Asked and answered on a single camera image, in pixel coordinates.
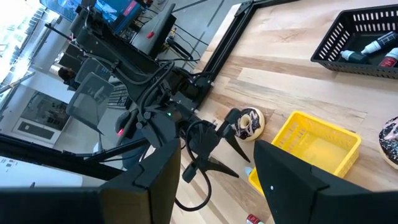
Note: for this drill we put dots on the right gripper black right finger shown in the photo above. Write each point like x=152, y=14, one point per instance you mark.
x=289, y=193

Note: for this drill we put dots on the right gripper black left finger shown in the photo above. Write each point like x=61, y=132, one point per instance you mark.
x=146, y=199

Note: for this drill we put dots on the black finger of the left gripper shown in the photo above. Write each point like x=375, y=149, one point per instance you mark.
x=234, y=141
x=213, y=164

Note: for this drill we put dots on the small brown-label bottle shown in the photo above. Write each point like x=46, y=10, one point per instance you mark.
x=253, y=219

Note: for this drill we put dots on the small dark bottle white cap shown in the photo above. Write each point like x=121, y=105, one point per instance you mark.
x=357, y=57

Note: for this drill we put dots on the small red-label bottle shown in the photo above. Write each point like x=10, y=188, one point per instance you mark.
x=390, y=60

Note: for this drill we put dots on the small black bottle white cap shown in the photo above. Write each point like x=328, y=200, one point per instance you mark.
x=384, y=40

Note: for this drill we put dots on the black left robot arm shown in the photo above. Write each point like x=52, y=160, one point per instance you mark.
x=124, y=59

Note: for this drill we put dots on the black mesh office chair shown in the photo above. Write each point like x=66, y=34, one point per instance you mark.
x=90, y=99
x=90, y=67

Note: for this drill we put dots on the chocolate donut with swirl icing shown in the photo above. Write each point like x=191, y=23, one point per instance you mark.
x=256, y=124

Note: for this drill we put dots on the yellow plastic basket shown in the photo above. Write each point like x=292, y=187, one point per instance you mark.
x=323, y=152

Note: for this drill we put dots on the black computer mouse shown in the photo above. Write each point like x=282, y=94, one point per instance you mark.
x=122, y=127

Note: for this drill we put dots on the black keyboard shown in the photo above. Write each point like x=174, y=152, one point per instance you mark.
x=119, y=98

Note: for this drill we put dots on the grey cabinet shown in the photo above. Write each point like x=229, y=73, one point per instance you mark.
x=158, y=43

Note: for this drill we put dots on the black diagonal strut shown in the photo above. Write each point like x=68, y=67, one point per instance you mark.
x=46, y=155

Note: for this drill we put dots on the chocolate donut with sprinkles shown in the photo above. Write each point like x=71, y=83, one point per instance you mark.
x=390, y=146

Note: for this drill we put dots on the small red object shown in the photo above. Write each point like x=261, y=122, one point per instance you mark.
x=150, y=34

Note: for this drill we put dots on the black plastic basket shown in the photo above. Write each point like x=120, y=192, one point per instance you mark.
x=329, y=40

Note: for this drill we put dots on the person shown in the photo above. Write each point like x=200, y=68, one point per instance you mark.
x=66, y=77

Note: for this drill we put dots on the blue screen monitor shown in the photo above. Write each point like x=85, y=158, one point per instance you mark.
x=109, y=12

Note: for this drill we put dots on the black aluminium table frame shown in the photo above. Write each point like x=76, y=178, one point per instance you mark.
x=230, y=46

